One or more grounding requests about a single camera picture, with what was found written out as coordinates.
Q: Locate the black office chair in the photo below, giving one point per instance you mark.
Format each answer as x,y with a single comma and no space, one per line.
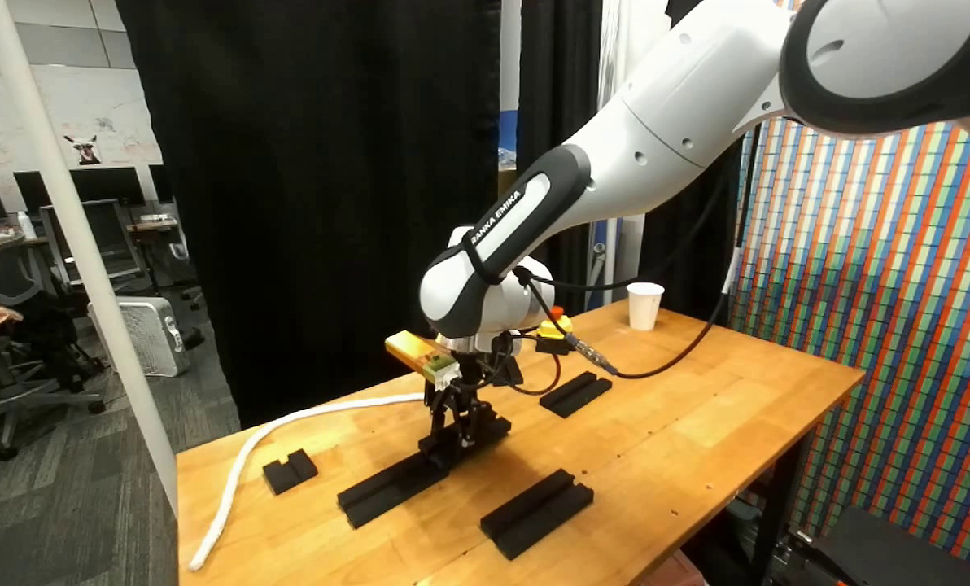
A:
39,327

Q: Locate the white computer case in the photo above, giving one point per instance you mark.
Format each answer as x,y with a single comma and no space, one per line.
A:
147,337

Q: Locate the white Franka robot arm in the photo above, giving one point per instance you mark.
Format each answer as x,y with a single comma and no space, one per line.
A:
659,118

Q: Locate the brown cardboard box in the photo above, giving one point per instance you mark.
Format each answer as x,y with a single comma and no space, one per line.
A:
509,184

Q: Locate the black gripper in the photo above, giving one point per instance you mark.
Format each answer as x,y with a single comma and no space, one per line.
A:
465,378

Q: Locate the white slanted pole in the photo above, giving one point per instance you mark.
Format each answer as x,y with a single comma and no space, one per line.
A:
76,231

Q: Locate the tan wrist camera box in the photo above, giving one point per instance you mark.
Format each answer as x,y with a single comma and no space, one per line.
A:
414,350

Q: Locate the wide black grooved block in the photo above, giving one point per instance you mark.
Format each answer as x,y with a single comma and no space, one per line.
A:
536,515

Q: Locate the narrow black curtain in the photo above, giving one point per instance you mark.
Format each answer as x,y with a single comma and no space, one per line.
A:
554,67

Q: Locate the white paper cup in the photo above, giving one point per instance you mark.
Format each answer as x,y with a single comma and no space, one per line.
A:
645,312

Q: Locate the black table leg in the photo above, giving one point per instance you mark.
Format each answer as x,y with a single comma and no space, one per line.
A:
772,523

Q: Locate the black curtain beside colourful wall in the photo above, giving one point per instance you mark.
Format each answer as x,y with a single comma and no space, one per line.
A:
690,250

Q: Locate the wide black curtain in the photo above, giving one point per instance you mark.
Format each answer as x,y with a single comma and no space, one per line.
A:
311,198

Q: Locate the short black grooved piece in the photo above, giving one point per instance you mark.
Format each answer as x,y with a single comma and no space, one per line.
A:
292,472

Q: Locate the black stool seat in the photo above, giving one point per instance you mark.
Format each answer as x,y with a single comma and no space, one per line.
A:
897,554

